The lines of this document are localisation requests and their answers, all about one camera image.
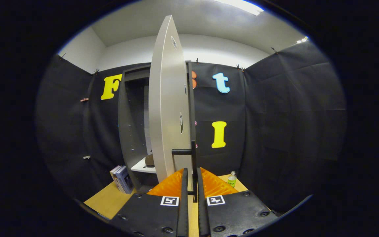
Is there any black backdrop cloth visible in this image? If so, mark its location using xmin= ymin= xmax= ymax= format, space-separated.
xmin=35 ymin=41 xmax=347 ymax=214

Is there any grey shoe cabinet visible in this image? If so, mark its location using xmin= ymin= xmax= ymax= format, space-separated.
xmin=118 ymin=61 xmax=198 ymax=195

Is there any beige shoe cabinet door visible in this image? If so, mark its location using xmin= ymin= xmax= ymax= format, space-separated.
xmin=148 ymin=15 xmax=193 ymax=183

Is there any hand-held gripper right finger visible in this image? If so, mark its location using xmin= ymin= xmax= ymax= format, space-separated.
xmin=196 ymin=167 xmax=279 ymax=237

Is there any long ceiling light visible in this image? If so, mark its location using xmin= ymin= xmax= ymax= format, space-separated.
xmin=214 ymin=0 xmax=264 ymax=16

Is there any blue grey book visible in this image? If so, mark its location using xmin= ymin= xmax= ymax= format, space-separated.
xmin=115 ymin=166 xmax=134 ymax=195

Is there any black door handle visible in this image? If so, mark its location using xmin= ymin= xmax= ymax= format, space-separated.
xmin=171 ymin=141 xmax=198 ymax=203

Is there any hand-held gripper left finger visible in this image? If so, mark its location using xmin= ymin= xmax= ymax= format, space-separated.
xmin=109 ymin=168 xmax=189 ymax=237

